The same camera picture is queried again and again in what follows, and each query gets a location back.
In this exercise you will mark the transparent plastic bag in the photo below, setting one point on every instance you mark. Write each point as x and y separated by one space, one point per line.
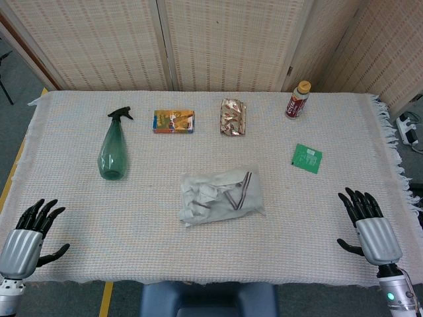
252 201

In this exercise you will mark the colourful cardboard box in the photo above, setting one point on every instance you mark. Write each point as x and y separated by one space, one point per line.
173 122

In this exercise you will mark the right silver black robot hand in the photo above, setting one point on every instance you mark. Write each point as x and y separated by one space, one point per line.
378 237

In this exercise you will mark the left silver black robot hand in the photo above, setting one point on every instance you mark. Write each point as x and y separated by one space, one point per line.
20 244

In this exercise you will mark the white garment with striped trim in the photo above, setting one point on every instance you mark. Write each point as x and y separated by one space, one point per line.
211 195

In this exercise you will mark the pale woven tablecloth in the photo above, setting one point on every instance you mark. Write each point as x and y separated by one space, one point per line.
148 231

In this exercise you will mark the red coffee bottle yellow cap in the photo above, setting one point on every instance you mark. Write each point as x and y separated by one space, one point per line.
296 104

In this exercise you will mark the green flat sachet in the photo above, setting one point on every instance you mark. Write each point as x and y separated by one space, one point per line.
306 159

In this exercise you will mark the white power strip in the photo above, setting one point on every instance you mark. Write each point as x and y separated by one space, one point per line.
409 130

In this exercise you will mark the crumpled foil snack packet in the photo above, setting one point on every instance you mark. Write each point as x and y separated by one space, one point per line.
233 117

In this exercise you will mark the green plastic spray bottle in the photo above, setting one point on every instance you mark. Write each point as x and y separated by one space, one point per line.
113 152

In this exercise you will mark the black stand legs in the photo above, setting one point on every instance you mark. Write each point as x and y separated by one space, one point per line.
5 89

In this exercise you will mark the woven folding screen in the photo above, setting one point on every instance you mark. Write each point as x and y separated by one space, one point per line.
99 43

